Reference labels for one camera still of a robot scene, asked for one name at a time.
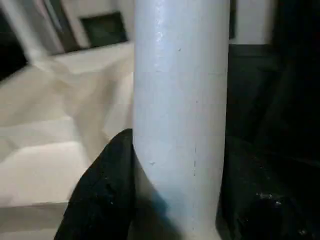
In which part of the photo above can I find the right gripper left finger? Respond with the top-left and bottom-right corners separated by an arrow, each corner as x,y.
52,128 -> 137,240

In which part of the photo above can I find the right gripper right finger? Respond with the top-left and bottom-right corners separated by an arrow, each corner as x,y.
216,136 -> 320,240

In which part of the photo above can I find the white plastic table top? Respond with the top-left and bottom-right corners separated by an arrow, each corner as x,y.
0,42 -> 137,240

